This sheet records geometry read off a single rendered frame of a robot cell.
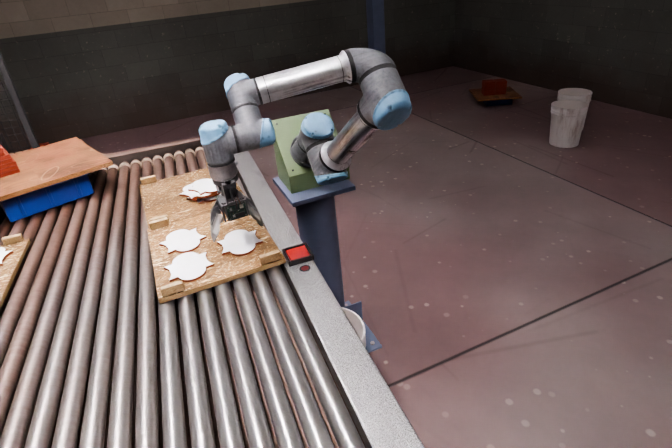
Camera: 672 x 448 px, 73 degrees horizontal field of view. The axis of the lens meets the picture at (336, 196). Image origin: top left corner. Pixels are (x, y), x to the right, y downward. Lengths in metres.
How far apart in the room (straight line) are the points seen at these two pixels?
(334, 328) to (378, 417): 0.25
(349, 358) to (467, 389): 1.21
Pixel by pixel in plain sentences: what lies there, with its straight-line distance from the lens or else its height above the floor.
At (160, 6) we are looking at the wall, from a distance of 6.24.
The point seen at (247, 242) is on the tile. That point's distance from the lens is 1.39.
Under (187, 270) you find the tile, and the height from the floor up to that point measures 0.94.
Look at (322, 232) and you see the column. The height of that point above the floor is 0.67.
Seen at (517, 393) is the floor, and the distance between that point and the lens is 2.21.
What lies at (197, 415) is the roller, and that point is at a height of 0.92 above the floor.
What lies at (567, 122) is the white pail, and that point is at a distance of 4.54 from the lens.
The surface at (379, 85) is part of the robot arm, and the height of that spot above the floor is 1.36.
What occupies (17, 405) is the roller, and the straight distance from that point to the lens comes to 1.21.
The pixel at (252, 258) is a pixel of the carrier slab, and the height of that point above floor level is 0.94.
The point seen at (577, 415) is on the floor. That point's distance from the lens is 2.21.
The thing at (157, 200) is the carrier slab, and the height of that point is 0.94.
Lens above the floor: 1.67
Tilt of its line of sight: 27 degrees down
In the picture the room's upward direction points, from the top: 5 degrees counter-clockwise
